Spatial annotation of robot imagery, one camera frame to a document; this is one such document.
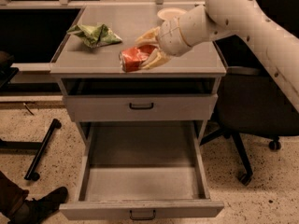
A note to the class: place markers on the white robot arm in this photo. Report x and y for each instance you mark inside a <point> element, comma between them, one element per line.
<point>275,48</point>

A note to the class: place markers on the grey drawer cabinet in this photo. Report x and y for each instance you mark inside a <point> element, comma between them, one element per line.
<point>83,71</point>

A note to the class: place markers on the open grey middle drawer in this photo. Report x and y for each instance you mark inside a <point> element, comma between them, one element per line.
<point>142,166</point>

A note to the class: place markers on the black shoe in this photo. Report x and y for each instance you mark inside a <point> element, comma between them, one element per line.
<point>35,211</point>

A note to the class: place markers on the red coke can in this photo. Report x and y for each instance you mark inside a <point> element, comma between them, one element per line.
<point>133,57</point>

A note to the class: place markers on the brown trouser leg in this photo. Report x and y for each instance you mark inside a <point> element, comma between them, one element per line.
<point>11,196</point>

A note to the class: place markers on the black office chair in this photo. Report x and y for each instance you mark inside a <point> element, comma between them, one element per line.
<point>249,101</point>

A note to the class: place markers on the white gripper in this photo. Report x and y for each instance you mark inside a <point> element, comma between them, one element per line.
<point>170,34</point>

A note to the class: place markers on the black table leg base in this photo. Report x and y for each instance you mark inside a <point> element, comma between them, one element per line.
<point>38,147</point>

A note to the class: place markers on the black middle drawer handle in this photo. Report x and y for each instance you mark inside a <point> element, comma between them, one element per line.
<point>142,215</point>

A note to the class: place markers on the closed grey top drawer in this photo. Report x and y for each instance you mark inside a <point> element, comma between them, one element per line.
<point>116,107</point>

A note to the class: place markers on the white bowl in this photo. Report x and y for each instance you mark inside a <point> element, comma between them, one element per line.
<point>167,14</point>

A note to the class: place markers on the green chip bag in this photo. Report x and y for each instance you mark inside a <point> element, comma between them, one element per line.
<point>95,36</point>

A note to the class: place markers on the black drawer handle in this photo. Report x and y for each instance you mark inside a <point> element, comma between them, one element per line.
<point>148,106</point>
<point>142,215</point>

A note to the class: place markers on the black top drawer handle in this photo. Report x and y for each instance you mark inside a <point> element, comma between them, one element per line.
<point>148,106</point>

